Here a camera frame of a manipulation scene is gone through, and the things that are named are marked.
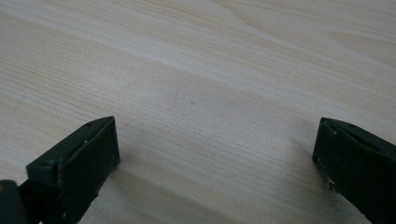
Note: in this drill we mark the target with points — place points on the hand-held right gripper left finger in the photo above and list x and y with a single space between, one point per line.
77 168

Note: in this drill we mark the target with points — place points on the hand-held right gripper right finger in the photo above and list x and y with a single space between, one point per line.
358 165

